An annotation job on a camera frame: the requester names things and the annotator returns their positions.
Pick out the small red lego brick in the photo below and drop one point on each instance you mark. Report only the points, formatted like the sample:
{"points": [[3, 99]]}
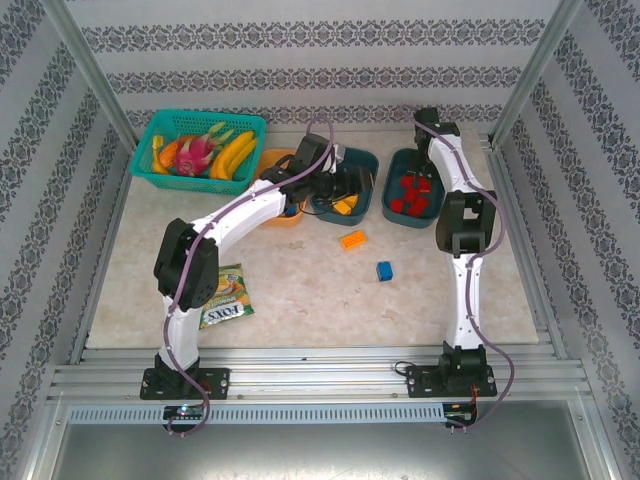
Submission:
{"points": [[398, 204], [419, 206]]}

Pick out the aluminium frame post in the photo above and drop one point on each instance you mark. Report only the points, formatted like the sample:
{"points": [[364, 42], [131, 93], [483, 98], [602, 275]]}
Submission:
{"points": [[535, 70], [90, 70]]}

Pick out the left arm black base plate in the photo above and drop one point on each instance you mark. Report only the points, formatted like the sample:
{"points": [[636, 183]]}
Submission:
{"points": [[215, 382]]}

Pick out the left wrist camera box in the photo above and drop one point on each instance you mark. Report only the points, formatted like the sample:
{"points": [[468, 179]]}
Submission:
{"points": [[312, 149]]}

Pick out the green Fox's candy bag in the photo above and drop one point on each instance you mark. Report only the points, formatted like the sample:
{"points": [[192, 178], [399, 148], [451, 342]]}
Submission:
{"points": [[230, 300]]}

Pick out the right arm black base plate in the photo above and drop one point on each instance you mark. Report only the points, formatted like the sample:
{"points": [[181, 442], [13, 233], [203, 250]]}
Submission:
{"points": [[420, 381]]}

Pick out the grey metal panel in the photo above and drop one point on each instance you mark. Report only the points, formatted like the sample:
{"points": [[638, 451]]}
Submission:
{"points": [[320, 450]]}

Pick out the long yellow lego brick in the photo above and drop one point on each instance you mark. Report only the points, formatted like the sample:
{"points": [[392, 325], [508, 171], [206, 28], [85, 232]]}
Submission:
{"points": [[353, 200]]}

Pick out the aluminium side rail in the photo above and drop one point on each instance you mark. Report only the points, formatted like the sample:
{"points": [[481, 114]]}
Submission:
{"points": [[515, 215], [107, 235]]}

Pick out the small yellow toy fruit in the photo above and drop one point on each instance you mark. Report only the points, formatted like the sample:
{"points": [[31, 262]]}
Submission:
{"points": [[158, 150]]}

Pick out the dark teal plastic container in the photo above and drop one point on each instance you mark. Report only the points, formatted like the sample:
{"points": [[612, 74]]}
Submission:
{"points": [[362, 157], [395, 170]]}

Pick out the aluminium mounting rail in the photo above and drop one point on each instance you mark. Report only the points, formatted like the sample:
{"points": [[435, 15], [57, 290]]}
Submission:
{"points": [[310, 372]]}

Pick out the blue lego brick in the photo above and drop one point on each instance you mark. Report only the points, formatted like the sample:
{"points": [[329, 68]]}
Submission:
{"points": [[384, 271], [289, 212]]}

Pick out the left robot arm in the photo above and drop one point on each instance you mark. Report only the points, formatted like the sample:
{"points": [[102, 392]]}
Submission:
{"points": [[185, 265]]}

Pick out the orange toy fruit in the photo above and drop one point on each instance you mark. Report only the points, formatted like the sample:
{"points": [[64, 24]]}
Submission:
{"points": [[171, 152]]}

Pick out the teal plastic basket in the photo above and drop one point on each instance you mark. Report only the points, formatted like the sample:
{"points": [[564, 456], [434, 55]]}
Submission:
{"points": [[150, 170]]}

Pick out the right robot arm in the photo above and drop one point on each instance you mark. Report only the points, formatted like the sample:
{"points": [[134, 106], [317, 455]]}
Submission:
{"points": [[465, 225]]}

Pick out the pink dragon fruit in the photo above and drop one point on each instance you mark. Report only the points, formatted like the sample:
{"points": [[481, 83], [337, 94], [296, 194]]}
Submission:
{"points": [[191, 156]]}

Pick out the orange plastic container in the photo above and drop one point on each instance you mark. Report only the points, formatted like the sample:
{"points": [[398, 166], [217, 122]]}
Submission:
{"points": [[270, 160]]}

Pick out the orange lego brick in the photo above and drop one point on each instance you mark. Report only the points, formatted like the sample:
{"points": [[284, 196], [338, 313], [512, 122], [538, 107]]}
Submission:
{"points": [[353, 241]]}

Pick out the long red lego brick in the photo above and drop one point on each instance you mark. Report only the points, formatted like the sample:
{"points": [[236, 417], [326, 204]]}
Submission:
{"points": [[424, 185], [406, 181], [413, 195]]}

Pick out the yellow banana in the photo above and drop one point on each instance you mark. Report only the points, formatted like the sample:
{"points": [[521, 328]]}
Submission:
{"points": [[242, 157], [235, 147]]}

